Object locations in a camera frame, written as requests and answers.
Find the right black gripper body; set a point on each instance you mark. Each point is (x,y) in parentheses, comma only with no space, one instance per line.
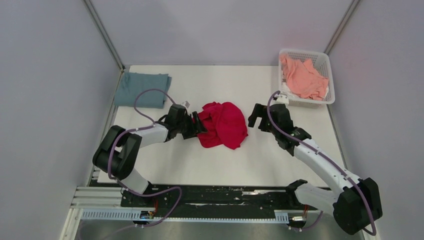
(266,126)

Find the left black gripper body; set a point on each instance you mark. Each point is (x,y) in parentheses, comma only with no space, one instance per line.
(186,127)

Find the red t shirt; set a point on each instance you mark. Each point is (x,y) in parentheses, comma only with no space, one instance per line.
(225,125)

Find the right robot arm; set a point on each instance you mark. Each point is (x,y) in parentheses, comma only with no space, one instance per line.
(328,179)

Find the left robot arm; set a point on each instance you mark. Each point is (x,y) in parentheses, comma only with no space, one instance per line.
(118,151)

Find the white cloth in basket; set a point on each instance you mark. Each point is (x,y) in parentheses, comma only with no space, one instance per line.
(286,90)

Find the pink t shirt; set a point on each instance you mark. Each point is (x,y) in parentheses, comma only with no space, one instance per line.
(303,79)

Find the folded blue t shirt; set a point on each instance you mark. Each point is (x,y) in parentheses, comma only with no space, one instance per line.
(142,90)

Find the white plastic basket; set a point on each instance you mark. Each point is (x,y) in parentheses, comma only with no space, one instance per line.
(321,64)

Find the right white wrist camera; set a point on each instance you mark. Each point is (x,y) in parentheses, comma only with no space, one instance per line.
(281,99)

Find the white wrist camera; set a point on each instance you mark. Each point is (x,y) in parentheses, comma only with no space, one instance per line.
(281,99)
(185,104)

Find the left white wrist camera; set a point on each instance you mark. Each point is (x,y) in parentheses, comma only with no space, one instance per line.
(185,104)

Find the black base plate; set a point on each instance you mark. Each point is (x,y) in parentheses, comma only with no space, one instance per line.
(216,201)

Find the aluminium frame rail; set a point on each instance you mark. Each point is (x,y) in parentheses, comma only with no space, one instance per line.
(101,203)

